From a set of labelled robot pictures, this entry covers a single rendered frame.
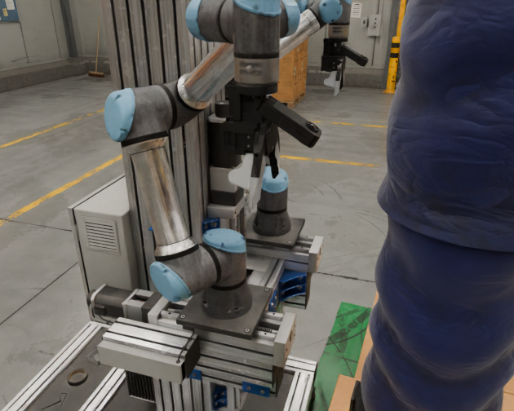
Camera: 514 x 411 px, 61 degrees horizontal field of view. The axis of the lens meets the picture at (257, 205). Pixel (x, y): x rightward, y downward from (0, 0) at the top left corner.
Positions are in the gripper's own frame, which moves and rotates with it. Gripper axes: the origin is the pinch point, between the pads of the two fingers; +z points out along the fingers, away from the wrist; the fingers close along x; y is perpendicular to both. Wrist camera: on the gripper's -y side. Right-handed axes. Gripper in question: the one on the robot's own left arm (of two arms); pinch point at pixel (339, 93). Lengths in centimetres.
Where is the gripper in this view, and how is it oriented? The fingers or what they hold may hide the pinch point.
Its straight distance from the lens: 176.8
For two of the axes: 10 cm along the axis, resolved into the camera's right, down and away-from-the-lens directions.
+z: 0.0, 9.0, 4.3
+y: -9.5, -1.3, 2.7
